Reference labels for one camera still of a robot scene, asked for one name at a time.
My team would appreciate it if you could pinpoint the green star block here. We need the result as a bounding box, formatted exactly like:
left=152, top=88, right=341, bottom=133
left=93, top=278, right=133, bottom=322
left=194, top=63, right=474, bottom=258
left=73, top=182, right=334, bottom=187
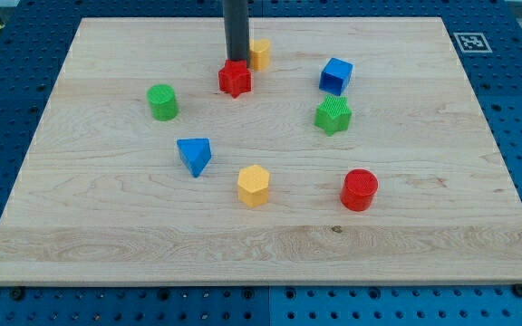
left=314, top=95, right=353, bottom=136

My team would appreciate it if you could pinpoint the red star block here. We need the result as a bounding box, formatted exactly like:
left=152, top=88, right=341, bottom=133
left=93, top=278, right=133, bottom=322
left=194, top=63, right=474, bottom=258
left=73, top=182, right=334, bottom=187
left=218, top=60, right=252, bottom=98

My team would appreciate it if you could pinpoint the white fiducial marker tag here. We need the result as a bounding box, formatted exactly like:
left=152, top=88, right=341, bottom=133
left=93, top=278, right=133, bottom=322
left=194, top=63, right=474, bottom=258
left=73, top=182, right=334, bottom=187
left=453, top=32, right=492, bottom=53

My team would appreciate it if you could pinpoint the yellow half-round block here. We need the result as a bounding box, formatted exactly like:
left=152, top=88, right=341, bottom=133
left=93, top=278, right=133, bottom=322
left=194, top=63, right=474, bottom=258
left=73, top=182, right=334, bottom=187
left=249, top=39, right=271, bottom=71

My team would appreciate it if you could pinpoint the black bolt front right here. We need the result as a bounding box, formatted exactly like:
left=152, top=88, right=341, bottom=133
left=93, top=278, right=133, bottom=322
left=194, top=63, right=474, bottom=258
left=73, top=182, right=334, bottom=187
left=512, top=283, right=522, bottom=298

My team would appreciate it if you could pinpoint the blue cube block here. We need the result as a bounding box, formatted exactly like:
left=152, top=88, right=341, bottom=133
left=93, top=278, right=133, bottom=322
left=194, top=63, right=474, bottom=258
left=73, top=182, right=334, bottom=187
left=319, top=58, right=353, bottom=96

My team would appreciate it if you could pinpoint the black bolt front left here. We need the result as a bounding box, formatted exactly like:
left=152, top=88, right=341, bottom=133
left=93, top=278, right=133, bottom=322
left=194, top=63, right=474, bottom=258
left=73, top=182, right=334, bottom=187
left=9, top=286, right=25, bottom=302

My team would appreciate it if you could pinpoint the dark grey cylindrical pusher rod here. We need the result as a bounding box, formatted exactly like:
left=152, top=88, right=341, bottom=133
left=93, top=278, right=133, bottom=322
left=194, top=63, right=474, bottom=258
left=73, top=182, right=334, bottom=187
left=222, top=0, right=250, bottom=64

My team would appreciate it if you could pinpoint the yellow hexagon block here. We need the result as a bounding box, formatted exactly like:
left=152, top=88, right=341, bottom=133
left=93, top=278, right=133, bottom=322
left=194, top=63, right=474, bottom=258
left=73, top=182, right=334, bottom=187
left=237, top=165, right=270, bottom=207

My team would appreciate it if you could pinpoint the light wooden board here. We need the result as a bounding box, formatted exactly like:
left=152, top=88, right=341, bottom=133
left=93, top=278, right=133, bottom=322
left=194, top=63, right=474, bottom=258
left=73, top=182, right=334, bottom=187
left=0, top=17, right=522, bottom=286

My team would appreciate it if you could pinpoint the black bolt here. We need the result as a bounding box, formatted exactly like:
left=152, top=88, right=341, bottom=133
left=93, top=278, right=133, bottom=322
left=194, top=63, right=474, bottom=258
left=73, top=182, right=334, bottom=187
left=9, top=286, right=25, bottom=302
left=512, top=283, right=522, bottom=298

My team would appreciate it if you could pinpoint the blue triangle block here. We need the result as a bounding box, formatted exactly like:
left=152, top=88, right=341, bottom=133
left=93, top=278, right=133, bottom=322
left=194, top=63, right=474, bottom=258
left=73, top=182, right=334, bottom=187
left=177, top=138, right=212, bottom=177

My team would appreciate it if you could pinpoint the red cylinder block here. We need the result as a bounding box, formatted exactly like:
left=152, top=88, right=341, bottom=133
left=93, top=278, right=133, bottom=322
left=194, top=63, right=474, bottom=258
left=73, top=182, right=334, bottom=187
left=340, top=168, right=379, bottom=211

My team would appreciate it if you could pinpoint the green cylinder block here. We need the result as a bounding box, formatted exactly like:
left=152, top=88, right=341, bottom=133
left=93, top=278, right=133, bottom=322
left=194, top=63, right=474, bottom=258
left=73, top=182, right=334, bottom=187
left=146, top=84, right=179, bottom=121

